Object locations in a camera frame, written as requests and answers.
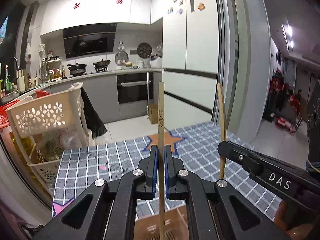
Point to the black hanging bag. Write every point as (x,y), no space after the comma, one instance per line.
(93,121)

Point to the cardboard box on floor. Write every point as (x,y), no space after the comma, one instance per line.
(153,113)

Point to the white refrigerator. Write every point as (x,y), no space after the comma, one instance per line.
(190,61)

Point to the black pot on stove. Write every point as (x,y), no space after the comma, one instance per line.
(102,65)

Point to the black built-in oven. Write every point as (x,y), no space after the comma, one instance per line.
(134,87)

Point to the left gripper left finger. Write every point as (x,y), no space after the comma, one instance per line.
(146,187)

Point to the white upper cabinets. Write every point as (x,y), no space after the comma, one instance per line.
(61,14)

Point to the black wok on stove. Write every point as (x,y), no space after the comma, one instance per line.
(77,69)

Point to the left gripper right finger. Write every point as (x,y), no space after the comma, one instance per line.
(174,188)

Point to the grey checked tablecloth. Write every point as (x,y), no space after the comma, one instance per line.
(195,145)

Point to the plain bamboo chopstick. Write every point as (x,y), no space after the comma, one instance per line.
(223,129)

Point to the beige flower-cutout storage rack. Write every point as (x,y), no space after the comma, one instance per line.
(52,113)

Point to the printed bamboo chopstick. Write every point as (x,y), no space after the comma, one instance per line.
(161,159)

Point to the black range hood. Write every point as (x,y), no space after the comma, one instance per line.
(89,39)

